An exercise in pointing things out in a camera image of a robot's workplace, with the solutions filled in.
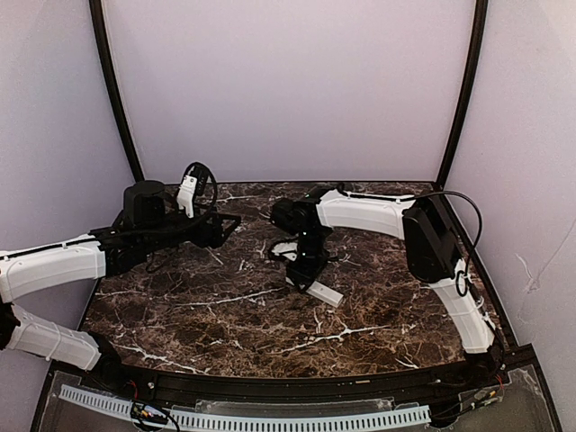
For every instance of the right black frame post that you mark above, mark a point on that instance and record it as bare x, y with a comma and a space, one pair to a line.
465, 94

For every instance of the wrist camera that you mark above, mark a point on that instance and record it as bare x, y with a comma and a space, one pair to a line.
283, 250
193, 184

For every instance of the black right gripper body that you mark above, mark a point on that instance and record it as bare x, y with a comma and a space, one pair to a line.
303, 274

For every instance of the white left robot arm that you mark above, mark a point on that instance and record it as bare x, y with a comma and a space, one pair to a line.
146, 225

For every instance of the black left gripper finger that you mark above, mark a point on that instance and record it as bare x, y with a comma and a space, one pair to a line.
227, 230
228, 218

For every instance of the grey slotted cable duct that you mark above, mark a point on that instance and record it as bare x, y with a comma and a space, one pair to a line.
223, 416

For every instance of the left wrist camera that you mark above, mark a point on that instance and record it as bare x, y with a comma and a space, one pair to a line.
193, 184

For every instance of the black frame post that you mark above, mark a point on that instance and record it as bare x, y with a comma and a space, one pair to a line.
113, 90
465, 94

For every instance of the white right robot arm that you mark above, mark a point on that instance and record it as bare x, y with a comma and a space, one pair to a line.
432, 253

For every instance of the black front table rail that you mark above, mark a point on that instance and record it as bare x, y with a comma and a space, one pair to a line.
423, 385

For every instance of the left black frame post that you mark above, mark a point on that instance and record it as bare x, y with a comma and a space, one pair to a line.
113, 90

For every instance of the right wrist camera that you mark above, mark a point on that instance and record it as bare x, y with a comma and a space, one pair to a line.
283, 250

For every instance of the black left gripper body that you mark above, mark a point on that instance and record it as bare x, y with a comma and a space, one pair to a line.
214, 229

